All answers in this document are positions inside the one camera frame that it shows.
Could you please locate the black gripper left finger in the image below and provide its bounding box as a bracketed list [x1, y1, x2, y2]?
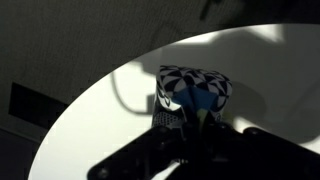
[87, 123, 189, 180]

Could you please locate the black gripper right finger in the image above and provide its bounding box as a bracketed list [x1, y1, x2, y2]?
[174, 120, 320, 180]

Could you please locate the blue number fabric block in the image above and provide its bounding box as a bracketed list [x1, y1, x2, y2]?
[151, 64, 233, 130]

